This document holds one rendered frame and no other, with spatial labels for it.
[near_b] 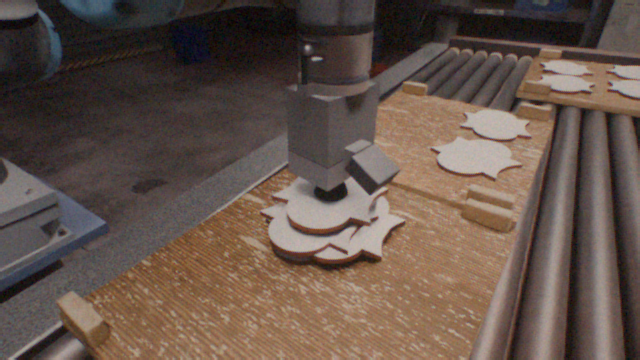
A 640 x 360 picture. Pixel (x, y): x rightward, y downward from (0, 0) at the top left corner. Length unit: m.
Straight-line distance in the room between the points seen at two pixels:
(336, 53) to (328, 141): 0.08
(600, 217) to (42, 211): 0.79
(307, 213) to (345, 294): 0.10
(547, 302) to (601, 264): 0.11
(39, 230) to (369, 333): 0.48
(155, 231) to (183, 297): 0.16
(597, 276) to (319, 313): 0.33
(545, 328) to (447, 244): 0.13
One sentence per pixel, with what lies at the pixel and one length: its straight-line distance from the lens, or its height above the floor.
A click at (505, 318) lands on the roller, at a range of 0.47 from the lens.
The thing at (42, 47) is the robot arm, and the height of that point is 1.12.
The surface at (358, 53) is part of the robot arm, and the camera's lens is 0.37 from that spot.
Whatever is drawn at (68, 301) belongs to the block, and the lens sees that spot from 0.44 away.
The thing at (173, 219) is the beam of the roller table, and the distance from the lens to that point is 0.58.
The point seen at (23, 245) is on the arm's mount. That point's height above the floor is 0.90.
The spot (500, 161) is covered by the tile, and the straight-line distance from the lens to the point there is 0.69.
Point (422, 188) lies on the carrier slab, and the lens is 0.59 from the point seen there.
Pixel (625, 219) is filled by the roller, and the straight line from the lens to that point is 0.71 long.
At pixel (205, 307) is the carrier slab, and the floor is 0.94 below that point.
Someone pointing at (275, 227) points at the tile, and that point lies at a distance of 0.44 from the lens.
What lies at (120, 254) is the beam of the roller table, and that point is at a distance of 0.55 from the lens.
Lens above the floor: 1.25
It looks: 32 degrees down
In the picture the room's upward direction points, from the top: straight up
